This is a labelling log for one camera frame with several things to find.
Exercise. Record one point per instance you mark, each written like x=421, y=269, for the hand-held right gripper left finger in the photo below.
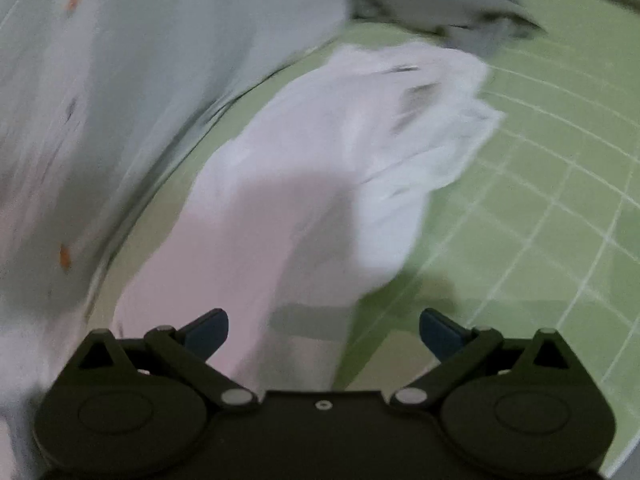
x=210, y=332

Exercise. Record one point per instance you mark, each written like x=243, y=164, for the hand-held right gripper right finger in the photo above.
x=437, y=332

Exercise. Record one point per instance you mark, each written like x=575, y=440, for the white garment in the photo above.
x=325, y=170

